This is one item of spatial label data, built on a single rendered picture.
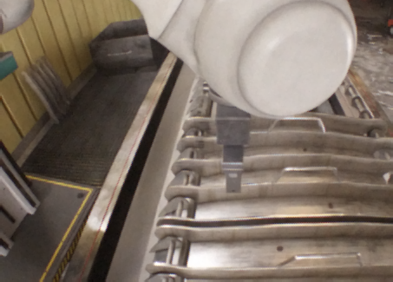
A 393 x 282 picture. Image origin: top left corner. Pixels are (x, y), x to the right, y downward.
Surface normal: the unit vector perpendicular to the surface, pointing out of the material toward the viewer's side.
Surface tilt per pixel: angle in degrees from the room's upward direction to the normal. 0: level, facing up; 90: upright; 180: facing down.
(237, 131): 90
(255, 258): 8
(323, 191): 90
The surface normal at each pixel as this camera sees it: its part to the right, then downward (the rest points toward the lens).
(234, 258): -0.28, -0.75
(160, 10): -0.77, 0.28
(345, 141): -0.13, 0.65
